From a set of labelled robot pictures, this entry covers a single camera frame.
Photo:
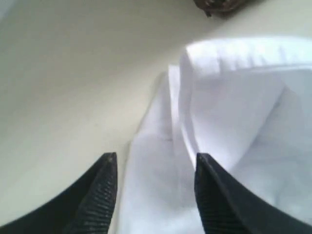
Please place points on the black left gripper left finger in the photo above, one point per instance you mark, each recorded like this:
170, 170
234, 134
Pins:
86, 207

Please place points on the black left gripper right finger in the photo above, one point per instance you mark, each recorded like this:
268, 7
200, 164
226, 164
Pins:
227, 207

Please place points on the white t-shirt red lettering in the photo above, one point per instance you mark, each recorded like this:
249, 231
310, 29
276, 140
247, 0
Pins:
246, 102

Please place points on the dark brown wicker basket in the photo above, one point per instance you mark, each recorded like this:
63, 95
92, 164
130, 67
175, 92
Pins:
221, 8

